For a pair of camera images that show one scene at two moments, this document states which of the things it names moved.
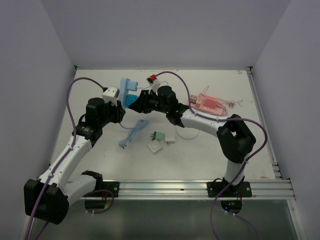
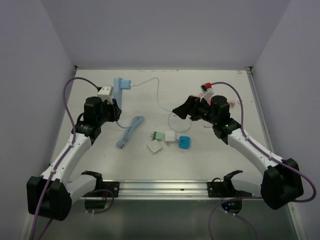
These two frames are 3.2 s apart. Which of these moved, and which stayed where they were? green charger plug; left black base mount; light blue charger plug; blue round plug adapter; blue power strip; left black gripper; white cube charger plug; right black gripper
Moved: light blue charger plug; blue power strip; right black gripper; blue round plug adapter
Stayed: white cube charger plug; left black gripper; green charger plug; left black base mount
